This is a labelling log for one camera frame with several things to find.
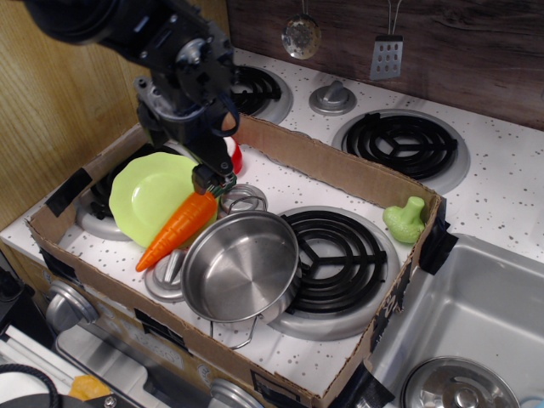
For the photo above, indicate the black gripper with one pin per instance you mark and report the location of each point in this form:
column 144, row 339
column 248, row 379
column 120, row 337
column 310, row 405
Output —
column 199, row 129

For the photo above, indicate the orange toy carrot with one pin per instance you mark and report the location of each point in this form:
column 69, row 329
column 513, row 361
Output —
column 187, row 220

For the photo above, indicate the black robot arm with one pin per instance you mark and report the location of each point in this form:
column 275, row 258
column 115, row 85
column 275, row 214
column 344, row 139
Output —
column 187, row 96

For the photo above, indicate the light green plastic plate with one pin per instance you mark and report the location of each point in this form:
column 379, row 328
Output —
column 146, row 193

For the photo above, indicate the white and red toy cheese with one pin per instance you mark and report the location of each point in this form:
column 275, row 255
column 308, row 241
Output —
column 235, row 154

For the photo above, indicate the silver knob behind pot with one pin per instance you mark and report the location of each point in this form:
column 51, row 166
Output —
column 241, row 198

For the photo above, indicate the back left stove burner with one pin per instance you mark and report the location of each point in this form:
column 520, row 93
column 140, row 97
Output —
column 261, row 94

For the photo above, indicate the stove burner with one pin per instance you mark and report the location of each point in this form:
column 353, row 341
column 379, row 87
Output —
column 261, row 94
column 418, row 145
column 93, row 213
column 348, row 265

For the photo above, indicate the front left stove burner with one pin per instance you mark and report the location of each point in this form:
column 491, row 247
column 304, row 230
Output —
column 93, row 213

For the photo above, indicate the silver knob near pot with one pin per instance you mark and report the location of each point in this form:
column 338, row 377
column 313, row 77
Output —
column 163, row 280

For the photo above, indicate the stainless steel pot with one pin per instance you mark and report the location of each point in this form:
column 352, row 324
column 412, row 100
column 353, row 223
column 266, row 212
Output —
column 241, row 271

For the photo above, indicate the silver back stove knob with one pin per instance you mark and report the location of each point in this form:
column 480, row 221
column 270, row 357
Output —
column 332, row 100

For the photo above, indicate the hanging metal slotted spoon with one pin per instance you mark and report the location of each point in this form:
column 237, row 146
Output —
column 301, row 35

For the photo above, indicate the brown cardboard fence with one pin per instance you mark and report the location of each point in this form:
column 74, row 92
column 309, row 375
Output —
column 376, row 185

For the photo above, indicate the silver front left oven knob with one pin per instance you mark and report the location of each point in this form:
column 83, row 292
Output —
column 67, row 307

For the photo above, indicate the silver oven knob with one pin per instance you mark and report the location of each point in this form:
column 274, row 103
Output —
column 225, row 394
column 67, row 307

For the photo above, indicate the front right stove burner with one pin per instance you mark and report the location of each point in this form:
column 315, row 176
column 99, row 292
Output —
column 348, row 265

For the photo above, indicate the back right stove burner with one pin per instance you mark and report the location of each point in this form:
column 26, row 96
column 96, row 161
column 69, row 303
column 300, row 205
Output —
column 418, row 145

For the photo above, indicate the hanging metal spatula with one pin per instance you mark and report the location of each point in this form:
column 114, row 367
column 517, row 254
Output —
column 386, row 62

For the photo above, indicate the green toy broccoli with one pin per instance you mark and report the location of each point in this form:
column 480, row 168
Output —
column 405, row 223

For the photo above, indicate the silver front centre oven knob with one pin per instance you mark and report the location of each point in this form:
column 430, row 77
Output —
column 225, row 394

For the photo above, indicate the orange object bottom left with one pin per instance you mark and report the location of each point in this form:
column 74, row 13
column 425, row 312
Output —
column 87, row 387

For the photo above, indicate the silver sink basin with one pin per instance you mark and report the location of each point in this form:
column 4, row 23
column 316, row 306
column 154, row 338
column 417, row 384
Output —
column 485, row 304

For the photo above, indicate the steel pot lid in sink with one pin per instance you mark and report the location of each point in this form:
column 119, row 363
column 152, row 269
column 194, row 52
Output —
column 455, row 382

